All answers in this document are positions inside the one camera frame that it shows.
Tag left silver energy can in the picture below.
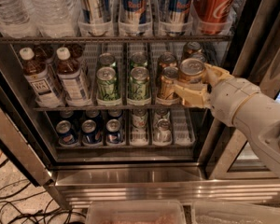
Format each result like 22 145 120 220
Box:
80 0 111 36

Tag silver can bottom shelf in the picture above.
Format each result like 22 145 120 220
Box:
154 119 172 143

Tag left tea bottle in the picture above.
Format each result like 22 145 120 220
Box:
20 48 63 108

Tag clear plastic bin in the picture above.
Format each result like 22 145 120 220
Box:
191 201 280 224
85 200 187 224

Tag black floor cables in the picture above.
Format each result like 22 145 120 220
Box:
0 157 87 224

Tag left clear plastic bin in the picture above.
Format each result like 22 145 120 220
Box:
85 200 187 224

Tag left blue pepsi can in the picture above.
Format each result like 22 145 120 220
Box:
56 120 78 147

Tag fridge glass door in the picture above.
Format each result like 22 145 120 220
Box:
204 0 280 179

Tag middle blue energy can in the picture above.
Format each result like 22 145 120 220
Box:
121 0 147 36

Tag rear left green can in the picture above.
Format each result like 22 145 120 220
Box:
98 52 118 72

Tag blue pepsi can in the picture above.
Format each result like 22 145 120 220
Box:
81 119 102 146
56 120 78 147
106 119 123 144

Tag stainless steel fridge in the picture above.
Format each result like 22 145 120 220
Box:
0 0 280 209

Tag rear right green can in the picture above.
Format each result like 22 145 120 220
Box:
130 52 147 69

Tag right clear plastic bin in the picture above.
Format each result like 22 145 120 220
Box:
191 201 280 224

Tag red cola can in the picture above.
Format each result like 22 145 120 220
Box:
193 0 233 35

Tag white diet can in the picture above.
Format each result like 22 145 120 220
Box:
132 109 147 130

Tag right tea bottle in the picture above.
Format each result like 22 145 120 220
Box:
57 47 91 106

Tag orange can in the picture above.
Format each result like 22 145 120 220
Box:
178 58 205 83
157 51 177 77
182 42 203 60
157 66 178 100
190 52 207 63

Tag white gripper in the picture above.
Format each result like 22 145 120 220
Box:
174 63 260 127

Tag front left green can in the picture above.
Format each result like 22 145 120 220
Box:
96 67 119 101

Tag water bottle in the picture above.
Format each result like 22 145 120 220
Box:
0 0 38 38
31 0 75 38

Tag front right green can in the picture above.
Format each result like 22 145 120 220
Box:
129 66 150 101

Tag right blue energy can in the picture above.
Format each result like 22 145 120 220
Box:
159 0 191 36

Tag left water bottle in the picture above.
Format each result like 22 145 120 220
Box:
0 0 38 38

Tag tea bottle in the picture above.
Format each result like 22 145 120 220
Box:
57 47 91 106
20 48 63 108

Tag middle blue pepsi can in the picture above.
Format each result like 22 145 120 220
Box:
81 119 102 146

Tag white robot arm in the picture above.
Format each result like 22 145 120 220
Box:
174 59 280 178

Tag right water bottle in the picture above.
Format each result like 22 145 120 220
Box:
31 0 75 38

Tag blue energy can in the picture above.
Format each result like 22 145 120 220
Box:
159 0 191 36
121 0 147 36

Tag green can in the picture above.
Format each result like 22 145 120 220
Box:
98 52 118 72
130 52 147 69
129 66 150 101
96 67 119 101

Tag right blue pepsi can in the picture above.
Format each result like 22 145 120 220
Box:
106 119 123 144

